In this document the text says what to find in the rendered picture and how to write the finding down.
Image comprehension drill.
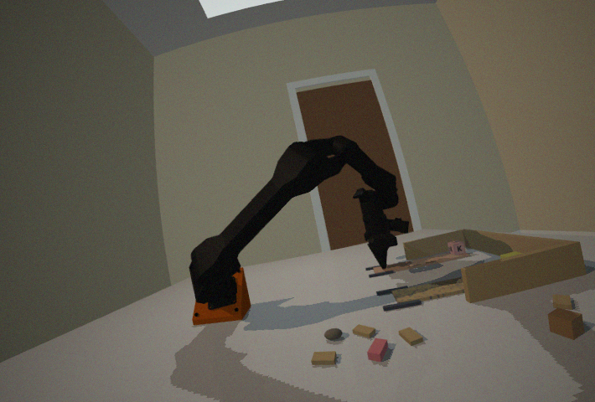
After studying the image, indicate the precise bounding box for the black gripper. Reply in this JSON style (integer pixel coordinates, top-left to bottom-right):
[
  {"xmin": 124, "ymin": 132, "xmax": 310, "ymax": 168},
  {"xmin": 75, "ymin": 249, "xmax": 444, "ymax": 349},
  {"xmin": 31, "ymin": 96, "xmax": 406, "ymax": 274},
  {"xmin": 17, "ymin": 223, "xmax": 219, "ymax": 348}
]
[{"xmin": 362, "ymin": 211, "xmax": 398, "ymax": 270}]

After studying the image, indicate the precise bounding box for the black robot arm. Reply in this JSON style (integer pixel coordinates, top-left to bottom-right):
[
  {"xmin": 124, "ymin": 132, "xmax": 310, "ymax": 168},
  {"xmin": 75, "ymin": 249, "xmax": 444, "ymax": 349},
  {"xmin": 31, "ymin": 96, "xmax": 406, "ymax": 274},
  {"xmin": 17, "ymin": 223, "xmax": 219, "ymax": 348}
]
[{"xmin": 189, "ymin": 136, "xmax": 398, "ymax": 310}]

